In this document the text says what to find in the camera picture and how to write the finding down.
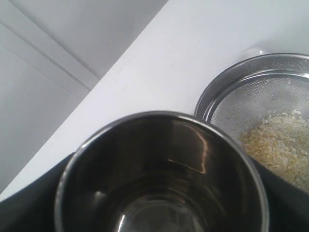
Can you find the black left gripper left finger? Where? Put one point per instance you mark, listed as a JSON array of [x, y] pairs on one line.
[[32, 208]]

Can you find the stainless steel cup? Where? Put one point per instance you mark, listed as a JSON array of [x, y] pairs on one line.
[[160, 171]]

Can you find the yellow-white powder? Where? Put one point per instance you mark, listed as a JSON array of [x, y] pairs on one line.
[[280, 142]]

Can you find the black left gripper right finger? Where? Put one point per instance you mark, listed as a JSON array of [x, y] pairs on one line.
[[288, 206]]

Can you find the round steel mesh sieve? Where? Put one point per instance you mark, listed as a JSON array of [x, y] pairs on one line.
[[242, 95]]

